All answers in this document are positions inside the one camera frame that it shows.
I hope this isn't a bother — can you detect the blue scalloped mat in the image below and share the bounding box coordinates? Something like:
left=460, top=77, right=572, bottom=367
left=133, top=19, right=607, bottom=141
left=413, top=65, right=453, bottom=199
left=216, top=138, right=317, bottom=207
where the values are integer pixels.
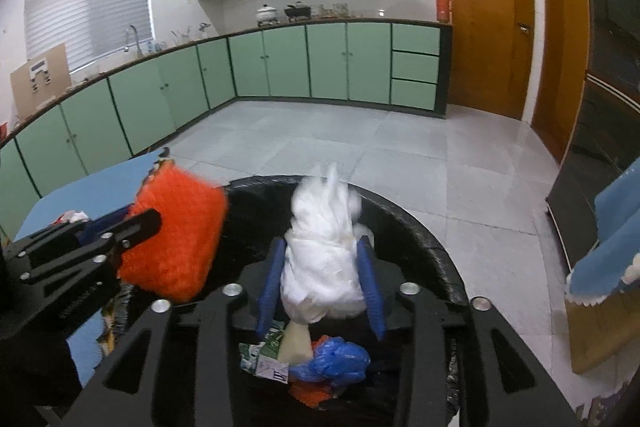
left=12, top=148, right=173, bottom=378
left=565, top=157, right=640, bottom=308

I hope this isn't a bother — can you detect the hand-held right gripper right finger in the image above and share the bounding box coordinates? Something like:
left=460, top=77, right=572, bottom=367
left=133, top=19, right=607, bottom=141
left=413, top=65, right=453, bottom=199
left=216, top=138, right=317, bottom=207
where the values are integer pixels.
left=356, top=237, right=571, bottom=427

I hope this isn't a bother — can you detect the blue plastic bag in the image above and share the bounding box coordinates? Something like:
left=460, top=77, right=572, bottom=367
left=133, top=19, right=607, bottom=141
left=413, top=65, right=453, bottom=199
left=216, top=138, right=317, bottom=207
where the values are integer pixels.
left=290, top=336, right=372, bottom=389

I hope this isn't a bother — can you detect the green white carton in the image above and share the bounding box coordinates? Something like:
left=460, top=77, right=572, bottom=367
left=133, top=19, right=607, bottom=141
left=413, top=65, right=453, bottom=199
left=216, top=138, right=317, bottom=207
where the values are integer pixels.
left=239, top=327, right=291, bottom=383

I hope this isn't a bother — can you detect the metal faucet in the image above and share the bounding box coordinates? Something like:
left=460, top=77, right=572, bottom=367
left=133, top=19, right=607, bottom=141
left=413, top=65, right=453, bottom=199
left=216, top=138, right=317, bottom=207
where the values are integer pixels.
left=125, top=25, right=143, bottom=56

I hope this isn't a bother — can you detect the black lined trash bin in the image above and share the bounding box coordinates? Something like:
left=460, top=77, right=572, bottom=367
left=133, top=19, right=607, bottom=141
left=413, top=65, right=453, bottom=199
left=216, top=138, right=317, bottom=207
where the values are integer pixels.
left=102, top=174, right=473, bottom=427

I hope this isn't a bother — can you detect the cardboard box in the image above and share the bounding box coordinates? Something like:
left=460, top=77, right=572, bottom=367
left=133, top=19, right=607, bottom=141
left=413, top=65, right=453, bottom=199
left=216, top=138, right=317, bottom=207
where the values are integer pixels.
left=10, top=43, right=72, bottom=120

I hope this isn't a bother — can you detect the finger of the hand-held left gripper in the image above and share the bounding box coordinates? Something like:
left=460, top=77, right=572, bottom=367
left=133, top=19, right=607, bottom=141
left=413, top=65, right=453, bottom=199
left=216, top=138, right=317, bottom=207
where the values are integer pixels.
left=75, top=206, right=135, bottom=238
left=15, top=208, right=163, bottom=285

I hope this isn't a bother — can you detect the white window blind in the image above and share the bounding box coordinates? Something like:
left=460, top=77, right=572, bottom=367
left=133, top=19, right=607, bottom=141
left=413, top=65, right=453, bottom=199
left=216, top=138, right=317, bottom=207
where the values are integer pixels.
left=24, top=0, right=151, bottom=75

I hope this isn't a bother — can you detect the green base cabinet run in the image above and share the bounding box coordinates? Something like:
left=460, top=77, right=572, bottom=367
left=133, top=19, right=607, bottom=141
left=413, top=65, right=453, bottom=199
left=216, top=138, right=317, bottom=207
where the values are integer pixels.
left=0, top=21, right=453, bottom=228

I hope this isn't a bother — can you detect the white tissue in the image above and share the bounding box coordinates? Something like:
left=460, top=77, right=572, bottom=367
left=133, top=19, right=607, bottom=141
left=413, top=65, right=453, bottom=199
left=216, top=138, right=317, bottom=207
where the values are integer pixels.
left=280, top=162, right=366, bottom=324

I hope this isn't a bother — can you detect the yellow sponge block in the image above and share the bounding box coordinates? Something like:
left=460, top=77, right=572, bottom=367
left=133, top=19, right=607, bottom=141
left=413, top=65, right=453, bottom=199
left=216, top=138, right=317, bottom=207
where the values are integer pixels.
left=277, top=322, right=316, bottom=365

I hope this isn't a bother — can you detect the black glossy cabinet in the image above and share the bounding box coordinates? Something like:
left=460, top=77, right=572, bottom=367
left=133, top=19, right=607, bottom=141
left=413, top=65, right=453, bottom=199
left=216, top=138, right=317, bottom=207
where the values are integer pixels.
left=545, top=0, right=640, bottom=275

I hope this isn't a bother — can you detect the orange foam net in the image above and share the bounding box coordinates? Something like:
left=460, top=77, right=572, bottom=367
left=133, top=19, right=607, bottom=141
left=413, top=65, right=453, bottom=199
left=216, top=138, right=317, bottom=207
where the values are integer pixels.
left=117, top=162, right=230, bottom=303
left=289, top=379, right=336, bottom=409

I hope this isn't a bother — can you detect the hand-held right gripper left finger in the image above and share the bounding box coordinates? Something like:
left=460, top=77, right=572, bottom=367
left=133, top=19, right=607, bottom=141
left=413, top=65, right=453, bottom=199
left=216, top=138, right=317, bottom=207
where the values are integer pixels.
left=75, top=237, right=288, bottom=427

